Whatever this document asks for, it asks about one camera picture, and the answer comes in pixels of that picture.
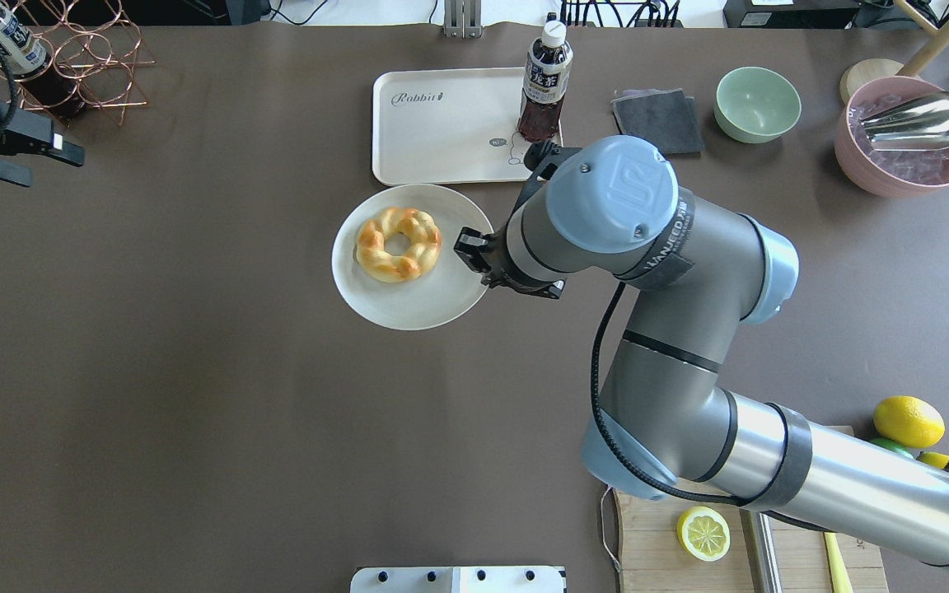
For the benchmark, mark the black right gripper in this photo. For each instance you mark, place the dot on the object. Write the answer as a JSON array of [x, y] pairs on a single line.
[[474, 248]]

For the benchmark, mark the white round plate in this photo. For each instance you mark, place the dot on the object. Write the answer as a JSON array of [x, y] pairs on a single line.
[[446, 293]]

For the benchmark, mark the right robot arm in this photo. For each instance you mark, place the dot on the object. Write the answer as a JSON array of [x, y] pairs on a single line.
[[660, 423]]

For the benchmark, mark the glazed twisted donut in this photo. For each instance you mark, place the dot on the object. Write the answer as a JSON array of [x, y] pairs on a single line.
[[398, 245]]

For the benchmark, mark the cream rabbit tray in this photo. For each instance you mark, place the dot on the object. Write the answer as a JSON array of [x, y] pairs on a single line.
[[448, 126]]

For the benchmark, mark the tea bottle on tray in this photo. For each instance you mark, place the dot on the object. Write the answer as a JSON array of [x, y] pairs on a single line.
[[547, 71]]

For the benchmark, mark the tea bottle in rack back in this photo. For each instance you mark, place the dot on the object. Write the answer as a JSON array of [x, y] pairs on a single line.
[[35, 70]]

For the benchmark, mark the dark grey cloth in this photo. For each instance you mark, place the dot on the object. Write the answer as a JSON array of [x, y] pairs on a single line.
[[665, 118]]

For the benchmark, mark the mint green bowl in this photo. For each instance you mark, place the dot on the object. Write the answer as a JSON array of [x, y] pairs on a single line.
[[756, 105]]

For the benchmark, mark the wooden cutting board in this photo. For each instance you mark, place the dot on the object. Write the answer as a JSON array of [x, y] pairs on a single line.
[[645, 554]]

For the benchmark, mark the half lemon slice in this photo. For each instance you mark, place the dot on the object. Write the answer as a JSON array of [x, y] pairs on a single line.
[[703, 533]]

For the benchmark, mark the pink bowl with ice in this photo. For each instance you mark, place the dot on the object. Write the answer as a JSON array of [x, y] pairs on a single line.
[[889, 174]]

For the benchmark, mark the green lime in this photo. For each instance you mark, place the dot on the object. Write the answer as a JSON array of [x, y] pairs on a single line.
[[893, 446]]

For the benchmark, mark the yellow lemon near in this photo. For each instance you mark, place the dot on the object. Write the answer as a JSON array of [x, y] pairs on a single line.
[[911, 421]]

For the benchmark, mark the yellow lemon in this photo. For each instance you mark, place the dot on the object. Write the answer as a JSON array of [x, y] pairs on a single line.
[[911, 421], [937, 460]]

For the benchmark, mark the steel ice scoop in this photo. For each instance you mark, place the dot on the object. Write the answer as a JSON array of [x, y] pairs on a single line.
[[920, 124]]

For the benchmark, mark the yellow plastic knife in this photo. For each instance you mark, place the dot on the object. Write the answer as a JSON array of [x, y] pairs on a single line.
[[840, 582]]

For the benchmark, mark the yellow lemon far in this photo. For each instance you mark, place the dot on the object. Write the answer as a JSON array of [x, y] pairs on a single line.
[[937, 460]]

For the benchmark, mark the wooden mug tree stand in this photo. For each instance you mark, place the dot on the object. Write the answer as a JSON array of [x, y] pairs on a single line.
[[870, 69]]

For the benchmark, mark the copper wire bottle rack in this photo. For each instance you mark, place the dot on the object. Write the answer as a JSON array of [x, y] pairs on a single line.
[[98, 58]]

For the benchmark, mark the aluminium frame post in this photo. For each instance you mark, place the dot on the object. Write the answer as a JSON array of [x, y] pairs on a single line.
[[462, 19]]

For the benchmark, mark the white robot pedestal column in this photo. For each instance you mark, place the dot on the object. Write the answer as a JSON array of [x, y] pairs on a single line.
[[485, 578]]

